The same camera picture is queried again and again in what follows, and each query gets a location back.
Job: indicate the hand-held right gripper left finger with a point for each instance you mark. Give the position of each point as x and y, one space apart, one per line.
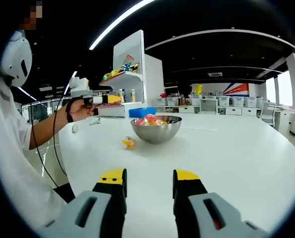
107 203

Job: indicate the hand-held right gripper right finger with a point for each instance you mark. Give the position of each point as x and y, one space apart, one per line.
187 198

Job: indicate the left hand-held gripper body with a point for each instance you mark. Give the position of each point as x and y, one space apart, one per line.
79 85

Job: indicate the heap of bagged marshmallows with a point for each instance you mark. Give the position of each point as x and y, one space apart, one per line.
149 121

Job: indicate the yellow marshmallow packet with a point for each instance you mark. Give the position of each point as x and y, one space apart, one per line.
130 143

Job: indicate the steel bowl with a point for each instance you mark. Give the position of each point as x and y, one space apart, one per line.
157 136

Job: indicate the person's left hand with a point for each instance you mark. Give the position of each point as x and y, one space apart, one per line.
80 110

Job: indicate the white handheld controller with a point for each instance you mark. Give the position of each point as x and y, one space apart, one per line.
94 121

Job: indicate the row of drink bottles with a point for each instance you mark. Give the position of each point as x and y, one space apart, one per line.
133 95

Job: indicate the pile of snack bags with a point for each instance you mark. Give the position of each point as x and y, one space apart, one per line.
120 72

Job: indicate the blue plastic tray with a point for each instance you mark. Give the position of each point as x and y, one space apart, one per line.
142 112

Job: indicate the white oval device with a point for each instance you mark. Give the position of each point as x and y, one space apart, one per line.
75 129

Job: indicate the curved ceiling light strip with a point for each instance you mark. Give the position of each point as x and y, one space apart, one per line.
92 45

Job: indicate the person's black trousers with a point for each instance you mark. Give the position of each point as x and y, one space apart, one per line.
64 194

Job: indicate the white table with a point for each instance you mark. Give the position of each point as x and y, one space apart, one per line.
224 161

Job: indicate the red pot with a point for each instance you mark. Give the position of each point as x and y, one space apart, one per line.
162 95

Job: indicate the white display shelf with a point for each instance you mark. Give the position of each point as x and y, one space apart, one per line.
130 44

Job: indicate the white chest device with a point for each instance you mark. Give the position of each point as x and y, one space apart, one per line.
16 59

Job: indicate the yellow plastic bag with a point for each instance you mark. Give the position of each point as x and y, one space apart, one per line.
199 89

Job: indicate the person in white shirt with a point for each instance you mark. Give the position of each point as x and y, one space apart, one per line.
13 161

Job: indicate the row of white storage bins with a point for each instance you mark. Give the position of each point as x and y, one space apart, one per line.
222 101

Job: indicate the ceiling air conditioner vent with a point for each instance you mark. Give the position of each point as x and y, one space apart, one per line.
215 74

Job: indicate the white office chair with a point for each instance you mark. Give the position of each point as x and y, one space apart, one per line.
268 115

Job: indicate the red and blue wall banner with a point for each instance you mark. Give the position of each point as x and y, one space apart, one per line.
236 89

